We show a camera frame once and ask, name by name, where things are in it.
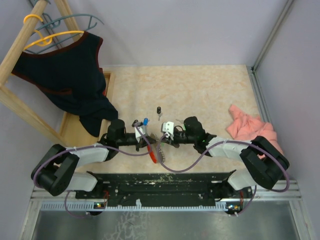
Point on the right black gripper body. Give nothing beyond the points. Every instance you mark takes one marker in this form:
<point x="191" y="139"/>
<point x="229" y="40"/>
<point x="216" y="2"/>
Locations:
<point x="180" y="137"/>

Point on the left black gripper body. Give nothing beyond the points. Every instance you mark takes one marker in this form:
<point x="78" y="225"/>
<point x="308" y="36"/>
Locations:
<point x="140" y="144"/>

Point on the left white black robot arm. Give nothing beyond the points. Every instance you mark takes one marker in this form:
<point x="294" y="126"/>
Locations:
<point x="56" y="172"/>

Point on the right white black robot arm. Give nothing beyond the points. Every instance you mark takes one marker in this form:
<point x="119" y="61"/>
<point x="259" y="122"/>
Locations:
<point x="264" y="164"/>

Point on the blue tag key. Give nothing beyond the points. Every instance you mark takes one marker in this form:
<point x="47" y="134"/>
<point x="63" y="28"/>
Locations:
<point x="145" y="121"/>

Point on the black tag key upper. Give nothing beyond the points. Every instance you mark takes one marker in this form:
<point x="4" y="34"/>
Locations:
<point x="159" y="112"/>

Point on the pink cloth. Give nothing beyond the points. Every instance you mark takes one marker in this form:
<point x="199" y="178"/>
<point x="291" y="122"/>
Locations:
<point x="246" y="127"/>

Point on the dark navy vest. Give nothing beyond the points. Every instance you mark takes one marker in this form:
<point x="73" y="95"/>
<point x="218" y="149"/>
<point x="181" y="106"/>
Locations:
<point x="72" y="80"/>

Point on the yellow plastic hanger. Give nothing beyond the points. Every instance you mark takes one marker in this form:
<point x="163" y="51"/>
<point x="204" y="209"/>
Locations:
<point x="42" y="37"/>

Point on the teal plastic hanger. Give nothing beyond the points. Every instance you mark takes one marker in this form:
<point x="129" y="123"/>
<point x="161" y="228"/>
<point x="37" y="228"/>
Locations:
<point x="70" y="22"/>

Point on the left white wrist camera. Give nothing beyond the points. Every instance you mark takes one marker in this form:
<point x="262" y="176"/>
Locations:
<point x="140" y="130"/>

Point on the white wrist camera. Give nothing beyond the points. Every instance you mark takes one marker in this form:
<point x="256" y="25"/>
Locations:
<point x="167" y="128"/>
<point x="140" y="130"/>

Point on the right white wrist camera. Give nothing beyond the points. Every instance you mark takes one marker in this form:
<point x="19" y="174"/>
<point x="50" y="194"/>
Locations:
<point x="167" y="128"/>

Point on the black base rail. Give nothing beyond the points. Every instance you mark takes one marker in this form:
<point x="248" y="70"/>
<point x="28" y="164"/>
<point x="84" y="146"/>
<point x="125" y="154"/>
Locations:
<point x="161" y="190"/>

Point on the wooden tray frame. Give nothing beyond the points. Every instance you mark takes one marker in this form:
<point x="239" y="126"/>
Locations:
<point x="71" y="129"/>

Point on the aluminium frame post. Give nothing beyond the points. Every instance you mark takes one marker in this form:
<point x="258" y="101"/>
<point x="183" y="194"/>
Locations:
<point x="286" y="10"/>

